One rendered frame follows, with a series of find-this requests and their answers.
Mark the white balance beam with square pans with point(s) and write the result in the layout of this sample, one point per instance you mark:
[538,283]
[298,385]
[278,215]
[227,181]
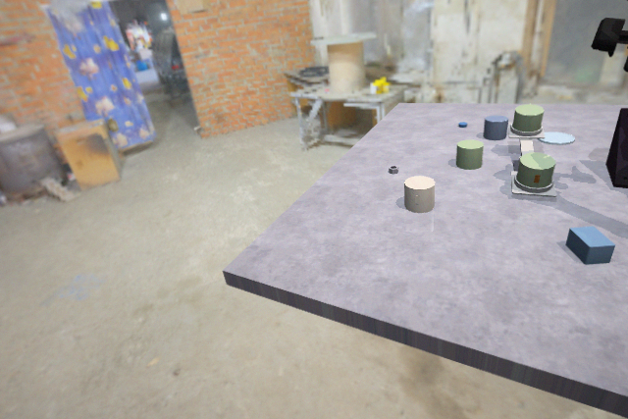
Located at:
[526,146]

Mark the cream cylinder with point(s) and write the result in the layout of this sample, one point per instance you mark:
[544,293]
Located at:
[419,194]

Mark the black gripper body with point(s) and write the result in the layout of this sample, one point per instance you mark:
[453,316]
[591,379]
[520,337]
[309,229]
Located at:
[609,33]

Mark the blue rectangular block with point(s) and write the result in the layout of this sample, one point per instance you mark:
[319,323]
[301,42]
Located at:
[589,245]

